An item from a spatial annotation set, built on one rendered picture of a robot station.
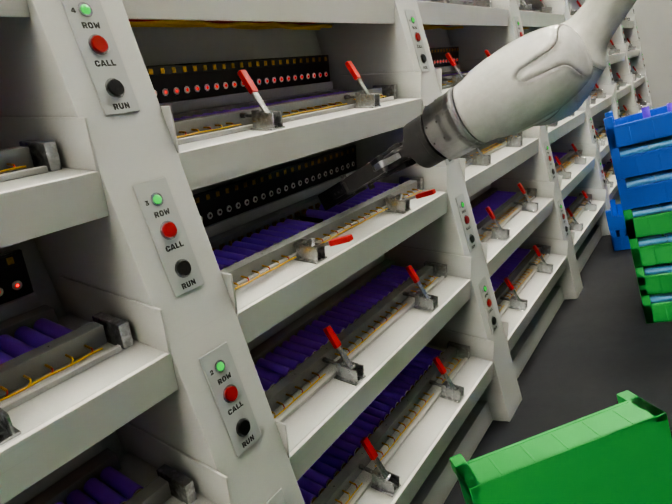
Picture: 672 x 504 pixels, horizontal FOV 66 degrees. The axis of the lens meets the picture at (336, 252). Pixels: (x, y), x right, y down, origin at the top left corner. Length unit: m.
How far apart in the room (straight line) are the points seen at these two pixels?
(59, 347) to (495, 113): 0.56
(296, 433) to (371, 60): 0.75
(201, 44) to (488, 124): 0.50
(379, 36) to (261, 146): 0.50
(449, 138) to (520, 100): 0.11
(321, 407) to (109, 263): 0.35
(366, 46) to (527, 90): 0.52
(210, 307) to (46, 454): 0.21
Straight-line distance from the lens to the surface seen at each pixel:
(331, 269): 0.75
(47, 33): 0.58
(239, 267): 0.69
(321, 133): 0.80
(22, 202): 0.52
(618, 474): 0.89
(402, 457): 0.95
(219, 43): 0.99
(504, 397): 1.25
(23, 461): 0.52
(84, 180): 0.54
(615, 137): 1.50
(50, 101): 0.60
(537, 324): 1.61
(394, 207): 0.96
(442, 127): 0.73
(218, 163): 0.64
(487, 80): 0.70
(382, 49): 1.12
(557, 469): 0.83
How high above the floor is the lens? 0.68
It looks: 10 degrees down
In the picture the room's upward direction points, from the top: 18 degrees counter-clockwise
